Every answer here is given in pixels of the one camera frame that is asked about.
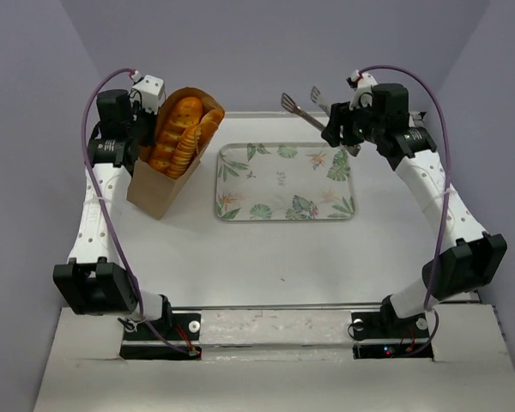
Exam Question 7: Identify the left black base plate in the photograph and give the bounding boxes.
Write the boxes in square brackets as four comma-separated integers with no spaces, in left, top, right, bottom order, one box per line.
[117,312,202,361]

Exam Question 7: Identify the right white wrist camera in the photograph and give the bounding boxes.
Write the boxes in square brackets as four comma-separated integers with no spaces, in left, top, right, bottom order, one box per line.
[347,70,378,110]

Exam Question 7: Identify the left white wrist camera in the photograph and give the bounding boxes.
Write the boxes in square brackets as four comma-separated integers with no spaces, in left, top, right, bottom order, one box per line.
[129,70,166,115]

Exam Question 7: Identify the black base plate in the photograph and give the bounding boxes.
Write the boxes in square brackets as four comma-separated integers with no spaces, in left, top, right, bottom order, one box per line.
[348,312,433,360]
[117,312,202,361]

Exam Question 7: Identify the brown paper bag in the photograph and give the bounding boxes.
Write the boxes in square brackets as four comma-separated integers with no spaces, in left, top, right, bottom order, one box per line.
[127,87,225,220]

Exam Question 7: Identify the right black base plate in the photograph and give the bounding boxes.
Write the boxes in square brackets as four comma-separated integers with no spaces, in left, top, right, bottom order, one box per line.
[348,312,433,360]

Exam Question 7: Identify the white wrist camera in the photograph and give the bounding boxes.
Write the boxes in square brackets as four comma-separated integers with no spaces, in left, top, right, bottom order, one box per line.
[129,70,166,115]
[347,70,378,110]

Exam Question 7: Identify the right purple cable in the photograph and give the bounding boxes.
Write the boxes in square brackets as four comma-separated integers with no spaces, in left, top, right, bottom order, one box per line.
[355,64,451,357]

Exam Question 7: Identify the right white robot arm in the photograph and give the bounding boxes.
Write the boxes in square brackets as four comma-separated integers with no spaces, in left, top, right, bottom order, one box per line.
[321,76,507,336]

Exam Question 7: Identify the purple cable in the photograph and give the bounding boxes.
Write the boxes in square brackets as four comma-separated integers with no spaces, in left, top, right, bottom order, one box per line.
[80,68,198,355]
[355,64,451,357]

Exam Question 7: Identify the ridged orange fake bread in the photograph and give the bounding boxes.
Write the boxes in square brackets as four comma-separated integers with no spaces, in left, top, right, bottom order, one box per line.
[166,125,200,179]

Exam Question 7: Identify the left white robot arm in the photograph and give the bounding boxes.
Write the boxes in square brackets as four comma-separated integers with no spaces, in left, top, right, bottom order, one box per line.
[52,89,173,339]

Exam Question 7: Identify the pale crusty fake bread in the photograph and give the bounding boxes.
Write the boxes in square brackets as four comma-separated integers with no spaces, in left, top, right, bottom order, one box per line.
[198,108,224,139]

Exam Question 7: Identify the metal kitchen tongs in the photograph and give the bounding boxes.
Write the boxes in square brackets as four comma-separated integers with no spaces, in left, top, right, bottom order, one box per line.
[280,85,361,158]

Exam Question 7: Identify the aluminium front rail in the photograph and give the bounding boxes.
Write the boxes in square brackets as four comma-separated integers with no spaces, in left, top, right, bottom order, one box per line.
[173,302,381,312]

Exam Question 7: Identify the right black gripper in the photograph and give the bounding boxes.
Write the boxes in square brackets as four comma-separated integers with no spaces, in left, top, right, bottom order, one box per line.
[324,97,386,147]

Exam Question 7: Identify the floral leaf print tray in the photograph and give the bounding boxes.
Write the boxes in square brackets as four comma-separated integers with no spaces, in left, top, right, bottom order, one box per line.
[215,142,356,222]

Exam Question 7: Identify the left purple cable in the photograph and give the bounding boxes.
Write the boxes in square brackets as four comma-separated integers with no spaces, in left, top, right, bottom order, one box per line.
[80,68,198,355]

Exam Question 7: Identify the long seeded fake baguette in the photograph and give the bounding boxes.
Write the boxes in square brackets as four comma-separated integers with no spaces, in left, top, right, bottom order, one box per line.
[148,96,203,175]

